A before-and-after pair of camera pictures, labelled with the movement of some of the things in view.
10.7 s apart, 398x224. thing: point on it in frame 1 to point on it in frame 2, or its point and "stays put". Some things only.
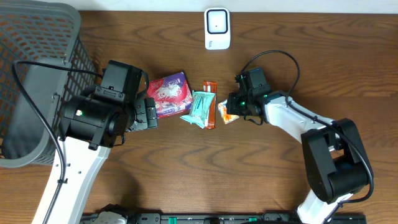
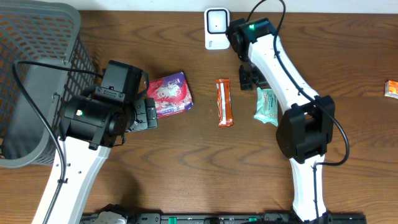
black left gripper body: [150, 112] stays put
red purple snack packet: [172, 94] stays put
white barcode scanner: [217, 28] stays put
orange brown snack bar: [210, 121] to [224, 102]
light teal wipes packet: [200, 104] to [267, 106]
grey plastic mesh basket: [41, 32] stays put
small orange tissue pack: [227, 118] to [391, 89]
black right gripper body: [232, 104] to [249, 78]
